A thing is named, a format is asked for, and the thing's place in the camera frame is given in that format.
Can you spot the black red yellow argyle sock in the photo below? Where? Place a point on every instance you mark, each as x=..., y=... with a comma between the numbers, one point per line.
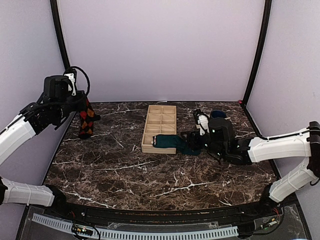
x=87, y=117

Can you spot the black front table rail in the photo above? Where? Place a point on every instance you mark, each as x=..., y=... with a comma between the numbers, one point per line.
x=241, y=214

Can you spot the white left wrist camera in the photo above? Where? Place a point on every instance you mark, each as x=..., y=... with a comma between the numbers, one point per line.
x=71, y=83

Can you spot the black right frame post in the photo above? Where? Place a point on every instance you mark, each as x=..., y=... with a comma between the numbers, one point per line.
x=259, y=51

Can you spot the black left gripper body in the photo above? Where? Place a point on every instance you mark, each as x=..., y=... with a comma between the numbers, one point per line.
x=65, y=107

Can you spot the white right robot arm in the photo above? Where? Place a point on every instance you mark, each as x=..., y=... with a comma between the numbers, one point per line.
x=303, y=143

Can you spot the black left frame post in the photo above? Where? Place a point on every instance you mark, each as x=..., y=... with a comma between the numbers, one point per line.
x=59, y=33

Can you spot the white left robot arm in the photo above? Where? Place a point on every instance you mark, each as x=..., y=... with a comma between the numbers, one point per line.
x=22, y=128

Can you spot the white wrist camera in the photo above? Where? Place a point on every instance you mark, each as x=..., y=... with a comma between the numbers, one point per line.
x=201, y=121
x=71, y=83

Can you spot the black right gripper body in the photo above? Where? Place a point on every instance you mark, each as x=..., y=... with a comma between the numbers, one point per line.
x=215, y=148

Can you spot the dark green sock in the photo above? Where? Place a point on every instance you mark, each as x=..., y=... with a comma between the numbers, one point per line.
x=165, y=141

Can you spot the blue enamel mug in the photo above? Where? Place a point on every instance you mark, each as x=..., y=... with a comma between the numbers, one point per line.
x=217, y=114

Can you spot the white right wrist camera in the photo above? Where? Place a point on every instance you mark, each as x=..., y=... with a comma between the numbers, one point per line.
x=201, y=121

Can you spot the wooden compartment tray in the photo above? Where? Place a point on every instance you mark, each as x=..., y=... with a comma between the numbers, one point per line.
x=160, y=120

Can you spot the white slotted cable duct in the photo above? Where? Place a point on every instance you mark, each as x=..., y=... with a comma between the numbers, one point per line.
x=119, y=231

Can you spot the black frame post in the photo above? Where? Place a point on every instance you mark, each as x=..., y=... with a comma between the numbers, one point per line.
x=259, y=51
x=59, y=33

